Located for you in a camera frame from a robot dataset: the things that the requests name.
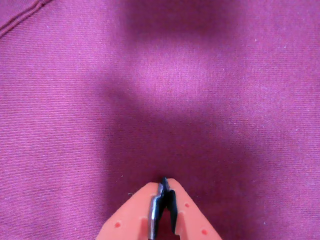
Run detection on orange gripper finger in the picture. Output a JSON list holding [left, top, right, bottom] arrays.
[[96, 181, 165, 240], [159, 176, 224, 240]]

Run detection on dark red cloth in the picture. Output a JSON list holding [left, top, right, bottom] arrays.
[[0, 0, 320, 240]]

